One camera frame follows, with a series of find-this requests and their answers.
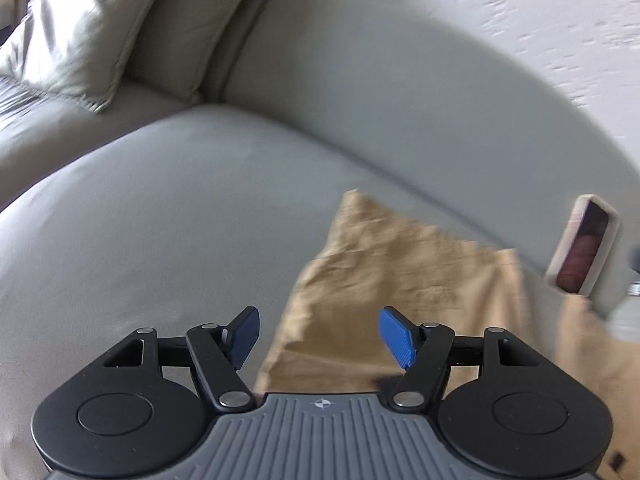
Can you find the grey sofa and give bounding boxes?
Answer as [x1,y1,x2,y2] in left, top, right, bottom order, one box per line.
[0,0,640,480]

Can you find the smartphone in cream case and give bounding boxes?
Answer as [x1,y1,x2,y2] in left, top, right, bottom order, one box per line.
[544,194,622,296]

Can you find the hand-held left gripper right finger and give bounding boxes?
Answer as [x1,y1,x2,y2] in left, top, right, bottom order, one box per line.
[378,306,543,413]

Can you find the grey sofa back cushion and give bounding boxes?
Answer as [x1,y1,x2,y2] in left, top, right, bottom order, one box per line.
[122,0,257,107]

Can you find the light grey-green pillow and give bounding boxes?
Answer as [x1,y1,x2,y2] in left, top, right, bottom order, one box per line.
[0,0,177,113]

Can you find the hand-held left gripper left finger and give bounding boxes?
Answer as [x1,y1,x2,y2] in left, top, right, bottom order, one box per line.
[102,306,261,413]

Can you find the tan pants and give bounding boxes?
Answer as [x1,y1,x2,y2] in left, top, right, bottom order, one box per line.
[255,189,640,480]

